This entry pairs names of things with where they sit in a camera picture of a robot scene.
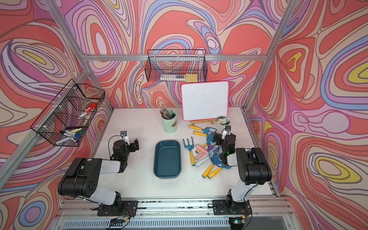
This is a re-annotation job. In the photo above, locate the purple rake pink handle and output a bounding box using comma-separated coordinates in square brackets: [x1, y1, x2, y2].
[195, 152, 205, 161]
[195, 144, 213, 154]

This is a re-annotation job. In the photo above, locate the teal storage box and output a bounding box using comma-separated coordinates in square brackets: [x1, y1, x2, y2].
[153, 140, 182, 179]

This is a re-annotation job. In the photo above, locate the light blue rake white handle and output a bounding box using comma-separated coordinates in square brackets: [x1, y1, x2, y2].
[195, 150, 214, 167]

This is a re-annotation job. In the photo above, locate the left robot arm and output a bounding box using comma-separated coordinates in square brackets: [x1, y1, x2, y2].
[57, 131, 140, 219]

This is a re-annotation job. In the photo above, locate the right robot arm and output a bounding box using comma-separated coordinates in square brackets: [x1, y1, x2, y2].
[207, 126, 272, 217]

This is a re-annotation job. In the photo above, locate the wooden easel stand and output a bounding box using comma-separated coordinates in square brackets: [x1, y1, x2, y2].
[191, 118, 217, 125]

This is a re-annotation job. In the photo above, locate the green pen cup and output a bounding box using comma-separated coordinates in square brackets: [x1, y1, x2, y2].
[160, 108, 177, 133]

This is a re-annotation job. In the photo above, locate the pink framed whiteboard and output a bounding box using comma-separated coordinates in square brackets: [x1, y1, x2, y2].
[181, 81, 229, 121]

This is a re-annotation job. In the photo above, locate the red marker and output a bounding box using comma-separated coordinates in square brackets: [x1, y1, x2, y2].
[78, 103, 97, 119]

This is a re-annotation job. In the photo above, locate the blue marker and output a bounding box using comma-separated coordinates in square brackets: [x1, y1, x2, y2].
[60, 130, 81, 139]

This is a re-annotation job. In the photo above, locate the yellow eraser in basket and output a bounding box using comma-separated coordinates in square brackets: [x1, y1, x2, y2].
[185, 73, 198, 83]

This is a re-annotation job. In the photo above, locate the left wire basket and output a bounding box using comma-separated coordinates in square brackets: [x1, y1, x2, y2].
[31, 80, 105, 147]

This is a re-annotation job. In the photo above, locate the wire basket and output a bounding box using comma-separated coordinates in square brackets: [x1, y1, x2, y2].
[31, 80, 105, 147]
[145, 48, 208, 83]

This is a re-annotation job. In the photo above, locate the back wire basket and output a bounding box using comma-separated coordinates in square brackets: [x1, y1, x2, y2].
[145, 48, 208, 83]

